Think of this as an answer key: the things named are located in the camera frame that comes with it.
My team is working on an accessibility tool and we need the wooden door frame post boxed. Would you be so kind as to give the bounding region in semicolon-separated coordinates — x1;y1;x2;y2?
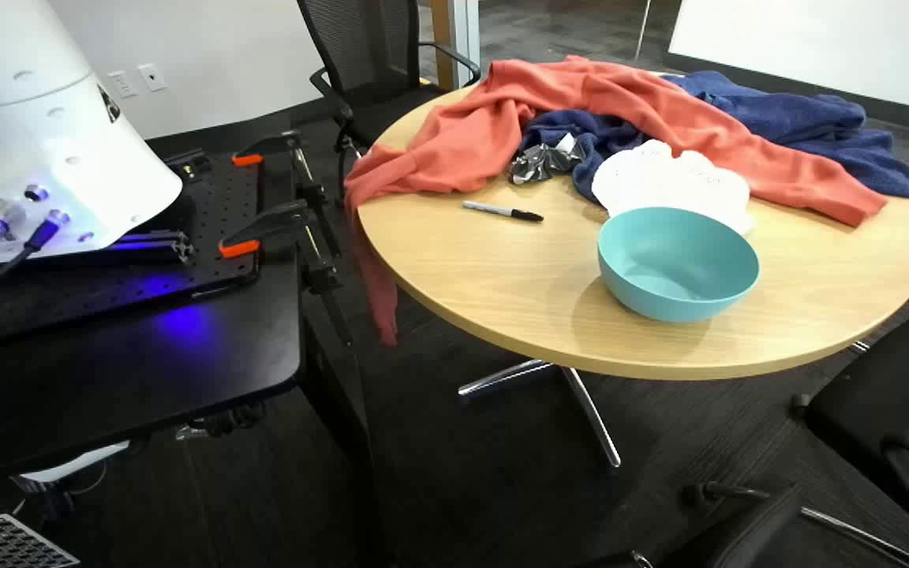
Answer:
431;0;457;91

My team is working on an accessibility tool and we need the chrome table leg base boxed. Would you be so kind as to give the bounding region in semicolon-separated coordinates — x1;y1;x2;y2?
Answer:
455;357;624;469

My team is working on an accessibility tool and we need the black cable with plug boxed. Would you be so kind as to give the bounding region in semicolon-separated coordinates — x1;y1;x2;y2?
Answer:
0;204;72;313

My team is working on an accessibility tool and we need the white cloth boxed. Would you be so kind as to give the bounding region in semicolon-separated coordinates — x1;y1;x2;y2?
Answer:
589;136;755;237

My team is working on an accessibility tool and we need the teal plastic bowl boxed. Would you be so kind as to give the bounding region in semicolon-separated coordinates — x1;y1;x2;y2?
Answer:
594;204;764;329

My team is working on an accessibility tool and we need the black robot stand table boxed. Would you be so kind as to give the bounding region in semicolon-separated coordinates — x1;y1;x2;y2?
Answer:
0;155;372;568

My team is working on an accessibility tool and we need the black and white marker pen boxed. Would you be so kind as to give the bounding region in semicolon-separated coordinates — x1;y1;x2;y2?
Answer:
462;197;547;228

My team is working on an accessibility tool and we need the black clamp orange handle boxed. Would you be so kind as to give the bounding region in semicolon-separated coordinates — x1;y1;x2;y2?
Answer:
231;128;333;213
215;191;347;296

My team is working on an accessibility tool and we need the white wall outlet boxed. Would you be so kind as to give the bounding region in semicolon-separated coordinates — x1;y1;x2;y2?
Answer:
106;67;139;105
137;59;172;94

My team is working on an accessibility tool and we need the black mesh office chair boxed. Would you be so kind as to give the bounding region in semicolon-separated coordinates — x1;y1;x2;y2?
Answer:
790;292;909;568
293;0;484;191

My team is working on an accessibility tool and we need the orange cloth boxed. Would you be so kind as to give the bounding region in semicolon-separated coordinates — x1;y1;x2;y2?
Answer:
341;53;889;349

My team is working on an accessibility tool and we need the white strip under stand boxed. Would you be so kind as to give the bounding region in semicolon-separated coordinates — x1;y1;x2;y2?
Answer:
17;437;132;488

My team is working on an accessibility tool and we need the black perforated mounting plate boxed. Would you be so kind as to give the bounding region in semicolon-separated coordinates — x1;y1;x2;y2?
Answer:
0;152;269;349

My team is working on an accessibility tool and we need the navy blue cloth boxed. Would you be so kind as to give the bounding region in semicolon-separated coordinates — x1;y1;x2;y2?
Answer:
521;67;909;207

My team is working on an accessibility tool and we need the grey mesh grid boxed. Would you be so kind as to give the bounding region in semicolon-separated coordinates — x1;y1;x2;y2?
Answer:
0;512;83;568

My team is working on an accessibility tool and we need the white whiteboard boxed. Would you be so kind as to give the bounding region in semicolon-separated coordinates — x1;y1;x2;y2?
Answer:
667;0;909;118

